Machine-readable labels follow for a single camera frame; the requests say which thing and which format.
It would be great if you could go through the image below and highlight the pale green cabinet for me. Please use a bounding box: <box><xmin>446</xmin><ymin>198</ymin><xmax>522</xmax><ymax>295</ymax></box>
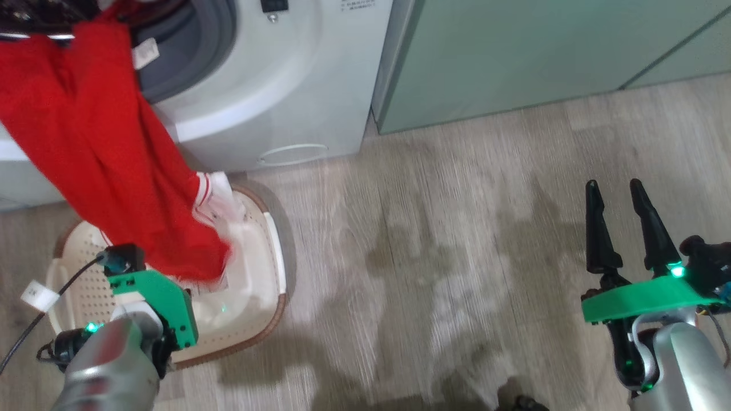
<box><xmin>371</xmin><ymin>0</ymin><xmax>731</xmax><ymax>135</ymax></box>

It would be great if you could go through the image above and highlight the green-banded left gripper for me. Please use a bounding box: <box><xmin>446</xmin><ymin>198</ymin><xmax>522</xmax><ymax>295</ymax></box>
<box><xmin>107</xmin><ymin>269</ymin><xmax>199</xmax><ymax>377</ymax></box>

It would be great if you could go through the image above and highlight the white cable tag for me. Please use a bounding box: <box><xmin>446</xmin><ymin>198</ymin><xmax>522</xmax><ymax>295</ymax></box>
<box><xmin>21</xmin><ymin>280</ymin><xmax>61</xmax><ymax>312</ymax></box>

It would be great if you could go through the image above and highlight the cream perforated laundry basket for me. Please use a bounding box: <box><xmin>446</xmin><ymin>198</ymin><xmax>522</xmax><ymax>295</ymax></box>
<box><xmin>46</xmin><ymin>183</ymin><xmax>289</xmax><ymax>367</ymax></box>

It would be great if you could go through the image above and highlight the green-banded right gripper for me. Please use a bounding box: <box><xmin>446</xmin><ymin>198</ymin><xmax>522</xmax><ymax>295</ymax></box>
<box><xmin>581</xmin><ymin>179</ymin><xmax>723</xmax><ymax>392</ymax></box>

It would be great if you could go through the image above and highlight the white front-load washing machine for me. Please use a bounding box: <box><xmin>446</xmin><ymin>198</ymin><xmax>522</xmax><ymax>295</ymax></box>
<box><xmin>0</xmin><ymin>0</ymin><xmax>395</xmax><ymax>212</ymax></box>

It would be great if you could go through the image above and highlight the thin black cable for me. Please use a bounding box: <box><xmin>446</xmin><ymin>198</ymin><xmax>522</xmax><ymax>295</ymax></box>
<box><xmin>0</xmin><ymin>255</ymin><xmax>106</xmax><ymax>374</ymax></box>

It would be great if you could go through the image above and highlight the red and white garment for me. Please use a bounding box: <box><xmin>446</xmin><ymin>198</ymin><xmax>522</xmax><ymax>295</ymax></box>
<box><xmin>0</xmin><ymin>0</ymin><xmax>249</xmax><ymax>283</ymax></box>

